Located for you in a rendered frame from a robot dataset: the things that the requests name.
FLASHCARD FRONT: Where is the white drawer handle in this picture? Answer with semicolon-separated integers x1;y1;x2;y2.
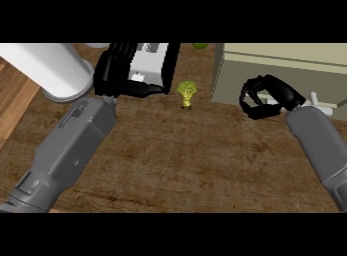
305;92;339;117

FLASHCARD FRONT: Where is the pale grey round object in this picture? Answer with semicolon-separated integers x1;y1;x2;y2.
85;42;111;49

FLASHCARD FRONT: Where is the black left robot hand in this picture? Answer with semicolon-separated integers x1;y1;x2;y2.
92;42;166;100

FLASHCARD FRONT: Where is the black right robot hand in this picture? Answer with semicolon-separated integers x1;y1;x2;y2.
238;74;309;121

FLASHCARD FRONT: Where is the green broccoli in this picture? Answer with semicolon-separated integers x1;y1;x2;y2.
176;80;198;110

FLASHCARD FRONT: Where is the olive drawer cabinet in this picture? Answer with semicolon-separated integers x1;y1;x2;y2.
210;42;347;122

